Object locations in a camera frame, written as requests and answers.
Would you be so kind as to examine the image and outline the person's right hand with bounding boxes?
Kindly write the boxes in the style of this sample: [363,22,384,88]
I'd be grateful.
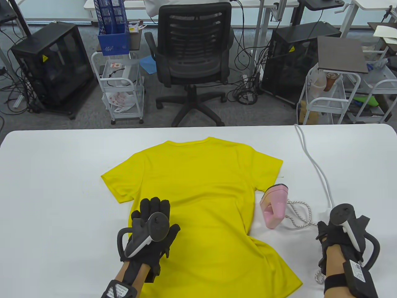
[316,215,371,276]

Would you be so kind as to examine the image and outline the person's left hand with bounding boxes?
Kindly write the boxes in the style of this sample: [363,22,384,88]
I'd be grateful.
[120,196,181,276]

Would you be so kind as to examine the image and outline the yellow t-shirt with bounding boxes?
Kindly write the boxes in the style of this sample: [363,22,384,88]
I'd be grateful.
[101,137,303,298]

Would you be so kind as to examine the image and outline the braided white iron cord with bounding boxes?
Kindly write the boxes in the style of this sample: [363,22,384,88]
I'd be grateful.
[284,199,324,284]

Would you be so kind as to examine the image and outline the pink electric iron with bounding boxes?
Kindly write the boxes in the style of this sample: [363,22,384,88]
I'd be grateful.
[260,184,289,229]

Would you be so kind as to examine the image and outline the person's right forearm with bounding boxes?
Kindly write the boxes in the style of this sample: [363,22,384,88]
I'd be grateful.
[324,244,363,298]

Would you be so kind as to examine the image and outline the person's left forearm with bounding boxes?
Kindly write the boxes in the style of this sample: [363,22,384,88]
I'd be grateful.
[113,261,151,287]

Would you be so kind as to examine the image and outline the black white hand controller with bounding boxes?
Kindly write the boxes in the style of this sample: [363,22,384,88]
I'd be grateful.
[117,212,171,258]
[329,203,380,269]

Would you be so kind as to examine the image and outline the white table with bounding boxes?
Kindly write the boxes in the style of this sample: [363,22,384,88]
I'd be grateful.
[0,124,397,298]

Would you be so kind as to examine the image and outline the white red plastic bag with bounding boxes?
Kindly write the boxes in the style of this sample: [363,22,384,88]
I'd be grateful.
[102,92,136,113]

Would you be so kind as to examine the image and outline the brown cardboard box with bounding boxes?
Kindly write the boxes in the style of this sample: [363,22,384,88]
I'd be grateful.
[299,101,320,124]

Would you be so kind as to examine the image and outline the blue plastic sheet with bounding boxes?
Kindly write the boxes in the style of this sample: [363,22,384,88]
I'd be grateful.
[139,56,157,74]

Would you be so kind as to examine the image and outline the green plastic object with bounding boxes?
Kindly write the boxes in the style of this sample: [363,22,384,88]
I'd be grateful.
[354,96,379,107]

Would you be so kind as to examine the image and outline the black mesh office chair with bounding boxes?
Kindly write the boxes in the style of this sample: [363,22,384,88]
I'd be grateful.
[144,2,234,127]

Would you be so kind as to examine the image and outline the translucent white container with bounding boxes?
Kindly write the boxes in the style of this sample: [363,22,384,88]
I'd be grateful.
[310,73,327,98]

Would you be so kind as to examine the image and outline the white floor power strip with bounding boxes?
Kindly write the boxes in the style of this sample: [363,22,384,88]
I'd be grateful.
[242,74,253,103]

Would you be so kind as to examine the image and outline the brown coffee cup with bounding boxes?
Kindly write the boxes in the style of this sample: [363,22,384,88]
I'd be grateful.
[323,71,340,92]

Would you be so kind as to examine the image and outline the blue file rack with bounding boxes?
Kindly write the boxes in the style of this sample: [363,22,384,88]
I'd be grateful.
[93,0,131,56]

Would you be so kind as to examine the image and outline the black computer case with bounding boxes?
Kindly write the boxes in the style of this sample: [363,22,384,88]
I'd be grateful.
[261,22,341,107]
[11,22,95,120]

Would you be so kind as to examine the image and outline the beige paper folder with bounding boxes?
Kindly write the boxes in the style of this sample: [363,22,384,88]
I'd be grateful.
[372,25,397,45]

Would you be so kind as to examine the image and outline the black desk stand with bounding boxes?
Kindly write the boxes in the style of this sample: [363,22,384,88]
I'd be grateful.
[292,0,345,26]

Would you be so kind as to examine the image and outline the white crank desk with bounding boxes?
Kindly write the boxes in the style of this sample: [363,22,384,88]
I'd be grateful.
[333,0,397,38]

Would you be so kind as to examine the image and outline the black box wrist camera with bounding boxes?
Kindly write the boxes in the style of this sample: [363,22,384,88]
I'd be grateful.
[343,259,379,298]

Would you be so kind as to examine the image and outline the white power strip cable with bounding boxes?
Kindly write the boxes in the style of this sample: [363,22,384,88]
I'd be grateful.
[293,124,335,208]

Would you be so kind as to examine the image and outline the black caged wrist camera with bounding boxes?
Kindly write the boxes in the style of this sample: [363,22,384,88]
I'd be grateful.
[101,279,138,298]

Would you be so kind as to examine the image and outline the white wire cart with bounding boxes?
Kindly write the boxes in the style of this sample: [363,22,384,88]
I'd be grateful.
[296,64,362,125]
[91,51,145,124]
[347,56,397,124]

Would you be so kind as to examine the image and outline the black cable bundle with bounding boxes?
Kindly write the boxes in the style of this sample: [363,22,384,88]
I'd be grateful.
[226,84,258,106]

